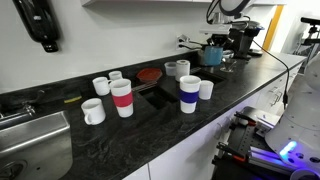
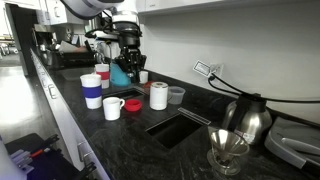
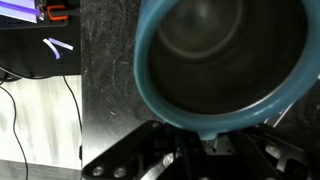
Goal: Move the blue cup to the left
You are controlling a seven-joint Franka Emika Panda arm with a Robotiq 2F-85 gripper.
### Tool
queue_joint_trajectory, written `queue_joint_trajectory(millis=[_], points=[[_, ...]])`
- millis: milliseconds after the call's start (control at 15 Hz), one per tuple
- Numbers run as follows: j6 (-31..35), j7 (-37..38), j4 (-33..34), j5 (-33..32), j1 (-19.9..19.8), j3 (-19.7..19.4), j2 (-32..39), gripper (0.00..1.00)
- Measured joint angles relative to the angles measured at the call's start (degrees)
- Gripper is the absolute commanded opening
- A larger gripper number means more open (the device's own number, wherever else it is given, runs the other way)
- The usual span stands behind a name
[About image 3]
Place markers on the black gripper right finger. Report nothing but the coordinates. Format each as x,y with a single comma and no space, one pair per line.
283,156

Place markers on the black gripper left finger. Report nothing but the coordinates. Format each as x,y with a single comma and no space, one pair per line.
133,153

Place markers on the blue ceramic mug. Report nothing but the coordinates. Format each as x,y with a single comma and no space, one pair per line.
146,66

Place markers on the white plastic strip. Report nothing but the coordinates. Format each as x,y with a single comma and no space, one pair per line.
61,44
56,51

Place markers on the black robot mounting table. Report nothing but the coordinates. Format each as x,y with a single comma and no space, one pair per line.
33,50

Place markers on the aluminium extrusion rail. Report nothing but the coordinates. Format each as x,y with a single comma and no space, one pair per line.
16,8

